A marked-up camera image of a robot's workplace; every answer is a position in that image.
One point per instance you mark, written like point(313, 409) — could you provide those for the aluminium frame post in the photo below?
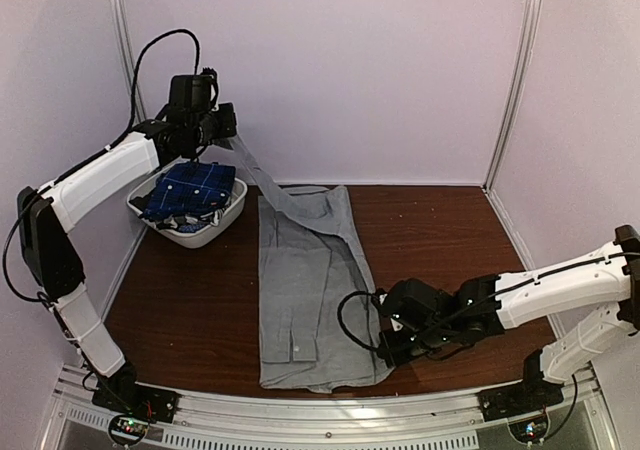
point(528, 33)
point(123, 41)

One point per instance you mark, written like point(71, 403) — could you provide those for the black white patterned shirt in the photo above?
point(189, 224)

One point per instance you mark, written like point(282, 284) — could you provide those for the white plastic basket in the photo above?
point(202, 237)

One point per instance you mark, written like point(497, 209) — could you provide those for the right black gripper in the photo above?
point(394, 356)

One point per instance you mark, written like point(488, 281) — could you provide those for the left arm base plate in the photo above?
point(133, 421)

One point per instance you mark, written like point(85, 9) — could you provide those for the left aluminium frame post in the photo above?
point(123, 41)

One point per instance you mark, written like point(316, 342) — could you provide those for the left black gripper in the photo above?
point(228, 130)

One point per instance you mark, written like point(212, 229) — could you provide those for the front aluminium rail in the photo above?
point(448, 420)

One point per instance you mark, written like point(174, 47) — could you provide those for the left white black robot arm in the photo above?
point(46, 217)

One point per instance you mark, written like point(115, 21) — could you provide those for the blue plaid shirt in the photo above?
point(190, 189)

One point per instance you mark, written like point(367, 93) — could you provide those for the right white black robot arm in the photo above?
point(607, 278)

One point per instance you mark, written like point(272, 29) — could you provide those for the grey long sleeve shirt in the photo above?
point(317, 331)

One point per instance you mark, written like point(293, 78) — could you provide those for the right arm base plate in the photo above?
point(524, 406)

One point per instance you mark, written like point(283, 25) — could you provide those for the right aluminium frame post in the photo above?
point(528, 33)

